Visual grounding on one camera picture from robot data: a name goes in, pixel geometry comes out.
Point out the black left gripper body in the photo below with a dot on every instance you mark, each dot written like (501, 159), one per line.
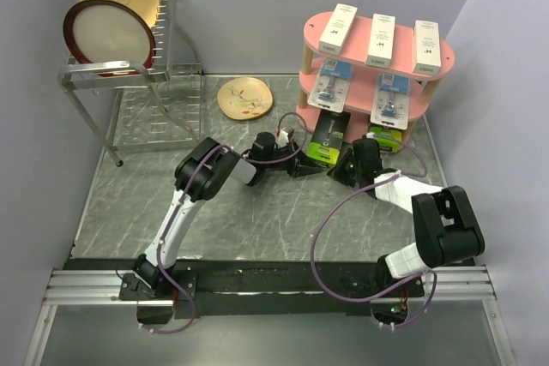
(291, 164)

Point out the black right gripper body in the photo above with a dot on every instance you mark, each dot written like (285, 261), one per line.
(352, 176)

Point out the black green razor box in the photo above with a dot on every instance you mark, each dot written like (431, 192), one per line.
(388, 139)
(327, 138)

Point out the blue razor blister pack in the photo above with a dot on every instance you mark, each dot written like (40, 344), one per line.
(331, 85)
(390, 106)

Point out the pink three-tier shelf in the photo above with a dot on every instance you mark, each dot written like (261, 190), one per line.
(361, 91)

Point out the white razor box bottom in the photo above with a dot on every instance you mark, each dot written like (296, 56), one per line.
(380, 47)

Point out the white razor box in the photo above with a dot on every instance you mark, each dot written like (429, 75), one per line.
(426, 48)
(380, 47)

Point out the white razor box slanted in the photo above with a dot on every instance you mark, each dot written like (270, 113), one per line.
(338, 27)

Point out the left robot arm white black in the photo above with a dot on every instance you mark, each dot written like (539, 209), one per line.
(199, 178)

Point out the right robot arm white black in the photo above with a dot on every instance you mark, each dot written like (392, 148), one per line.
(445, 227)

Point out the floral wooden plate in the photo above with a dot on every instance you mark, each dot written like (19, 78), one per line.
(245, 98)

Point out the metal dish rack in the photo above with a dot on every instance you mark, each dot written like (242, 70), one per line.
(155, 109)

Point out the brown rimmed white plate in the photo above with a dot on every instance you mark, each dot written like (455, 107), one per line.
(102, 31)

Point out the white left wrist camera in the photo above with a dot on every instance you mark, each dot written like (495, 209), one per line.
(284, 136)

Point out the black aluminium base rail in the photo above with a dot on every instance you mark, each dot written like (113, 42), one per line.
(257, 288)

